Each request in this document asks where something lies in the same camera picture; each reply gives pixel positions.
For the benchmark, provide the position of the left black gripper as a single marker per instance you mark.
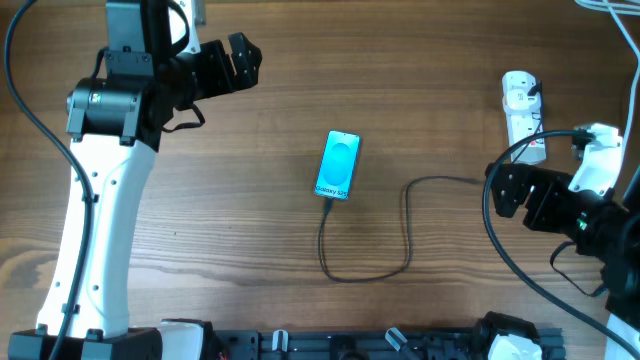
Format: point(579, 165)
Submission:
point(246, 72)

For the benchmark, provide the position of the white USB charger plug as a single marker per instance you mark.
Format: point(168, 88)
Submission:
point(519, 101)

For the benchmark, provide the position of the turquoise Samsung Galaxy smartphone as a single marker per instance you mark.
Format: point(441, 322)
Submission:
point(337, 165)

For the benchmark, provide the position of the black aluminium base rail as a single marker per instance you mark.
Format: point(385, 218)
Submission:
point(495, 336)

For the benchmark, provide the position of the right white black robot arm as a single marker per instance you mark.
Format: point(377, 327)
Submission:
point(595, 226)

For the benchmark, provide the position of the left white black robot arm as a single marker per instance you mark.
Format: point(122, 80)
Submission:
point(152, 67)

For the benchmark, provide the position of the white power strip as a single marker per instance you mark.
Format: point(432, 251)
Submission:
point(522, 126)

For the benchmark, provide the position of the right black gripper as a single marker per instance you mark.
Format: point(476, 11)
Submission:
point(549, 185)

